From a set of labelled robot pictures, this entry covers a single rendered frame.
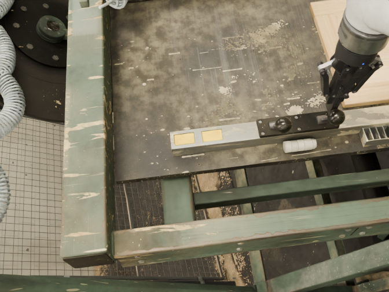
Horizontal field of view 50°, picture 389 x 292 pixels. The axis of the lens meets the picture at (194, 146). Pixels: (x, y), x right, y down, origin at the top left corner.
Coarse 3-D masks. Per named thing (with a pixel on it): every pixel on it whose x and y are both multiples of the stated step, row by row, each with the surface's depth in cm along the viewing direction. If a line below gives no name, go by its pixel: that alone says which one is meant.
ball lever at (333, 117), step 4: (336, 108) 94; (332, 112) 93; (336, 112) 93; (340, 112) 93; (316, 116) 105; (320, 116) 104; (324, 116) 104; (328, 116) 94; (332, 116) 93; (336, 116) 93; (340, 116) 92; (344, 116) 93; (320, 120) 104; (324, 120) 101; (328, 120) 94; (332, 120) 93; (336, 120) 93; (340, 120) 93; (332, 124) 94; (336, 124) 93; (340, 124) 94
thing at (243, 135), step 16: (352, 112) 106; (368, 112) 106; (384, 112) 106; (208, 128) 106; (224, 128) 106; (240, 128) 106; (256, 128) 106; (352, 128) 105; (192, 144) 104; (208, 144) 104; (224, 144) 105; (240, 144) 106; (256, 144) 107
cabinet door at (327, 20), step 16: (336, 0) 127; (320, 16) 125; (336, 16) 125; (320, 32) 122; (336, 32) 122; (384, 48) 118; (384, 64) 116; (368, 80) 114; (384, 80) 113; (352, 96) 111; (368, 96) 111; (384, 96) 111
